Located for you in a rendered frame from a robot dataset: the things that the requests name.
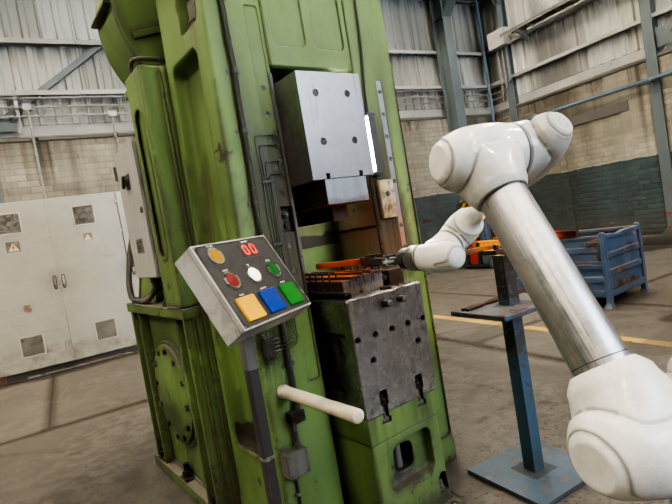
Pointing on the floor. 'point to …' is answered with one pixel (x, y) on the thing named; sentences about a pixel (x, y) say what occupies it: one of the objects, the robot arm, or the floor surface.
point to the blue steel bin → (608, 260)
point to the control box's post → (260, 419)
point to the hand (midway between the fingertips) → (373, 260)
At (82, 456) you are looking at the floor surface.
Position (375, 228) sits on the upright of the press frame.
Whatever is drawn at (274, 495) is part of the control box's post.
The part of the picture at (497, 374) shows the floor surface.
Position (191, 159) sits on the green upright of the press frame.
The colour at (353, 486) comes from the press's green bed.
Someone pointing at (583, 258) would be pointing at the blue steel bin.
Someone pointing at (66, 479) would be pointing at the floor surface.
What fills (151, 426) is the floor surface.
